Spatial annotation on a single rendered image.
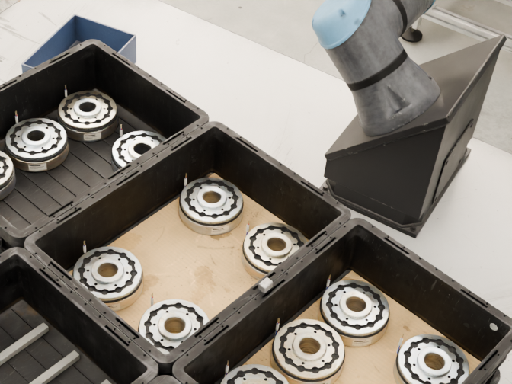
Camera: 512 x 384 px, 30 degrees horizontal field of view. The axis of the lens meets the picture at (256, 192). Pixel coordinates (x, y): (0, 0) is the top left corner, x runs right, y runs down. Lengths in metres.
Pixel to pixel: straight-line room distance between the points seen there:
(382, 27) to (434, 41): 1.86
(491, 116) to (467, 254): 1.49
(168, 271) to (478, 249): 0.60
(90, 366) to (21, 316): 0.13
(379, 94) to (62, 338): 0.66
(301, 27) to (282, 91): 1.43
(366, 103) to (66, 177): 0.52
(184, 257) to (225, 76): 0.64
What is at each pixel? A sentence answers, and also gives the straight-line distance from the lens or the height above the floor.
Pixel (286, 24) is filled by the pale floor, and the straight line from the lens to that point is 3.44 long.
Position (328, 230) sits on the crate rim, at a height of 0.93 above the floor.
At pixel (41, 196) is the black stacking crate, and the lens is 1.60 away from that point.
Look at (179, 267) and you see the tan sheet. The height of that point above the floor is 0.83.
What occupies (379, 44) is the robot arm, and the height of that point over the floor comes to 1.03.
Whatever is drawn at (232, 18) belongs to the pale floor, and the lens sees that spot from 3.44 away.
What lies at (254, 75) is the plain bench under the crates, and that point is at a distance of 2.05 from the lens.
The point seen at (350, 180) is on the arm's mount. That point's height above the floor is 0.76.
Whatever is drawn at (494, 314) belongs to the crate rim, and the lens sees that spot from 1.38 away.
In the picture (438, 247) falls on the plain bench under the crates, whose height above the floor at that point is 0.70.
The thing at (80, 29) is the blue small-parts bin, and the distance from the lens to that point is 2.10.
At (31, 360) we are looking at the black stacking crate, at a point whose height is 0.83.
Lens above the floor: 1.96
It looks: 45 degrees down
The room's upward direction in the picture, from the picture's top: 6 degrees clockwise
